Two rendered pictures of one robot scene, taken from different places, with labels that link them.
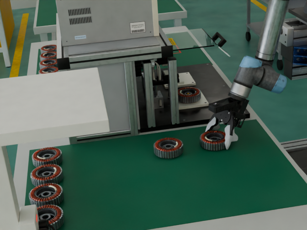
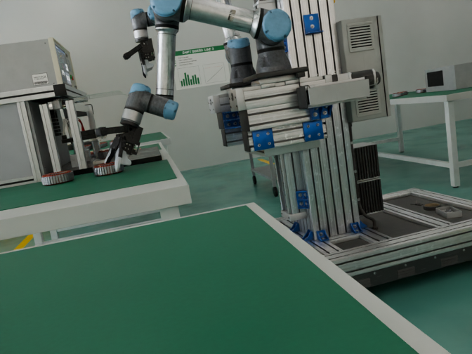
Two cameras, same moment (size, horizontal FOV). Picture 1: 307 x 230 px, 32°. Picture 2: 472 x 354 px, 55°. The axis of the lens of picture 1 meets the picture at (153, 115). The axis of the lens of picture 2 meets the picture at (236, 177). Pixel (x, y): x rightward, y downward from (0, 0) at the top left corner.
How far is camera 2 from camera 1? 1.05 m
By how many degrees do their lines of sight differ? 17
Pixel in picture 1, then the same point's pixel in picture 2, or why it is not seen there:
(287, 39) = (214, 105)
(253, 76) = (140, 100)
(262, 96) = not seen: hidden behind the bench
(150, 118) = (55, 164)
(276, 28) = (166, 62)
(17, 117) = not seen: outside the picture
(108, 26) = (9, 79)
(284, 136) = not seen: hidden behind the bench
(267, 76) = (154, 100)
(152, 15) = (53, 66)
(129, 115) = (30, 159)
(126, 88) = (22, 129)
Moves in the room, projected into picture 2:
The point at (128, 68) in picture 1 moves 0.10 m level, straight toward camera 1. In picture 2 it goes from (22, 109) to (12, 109)
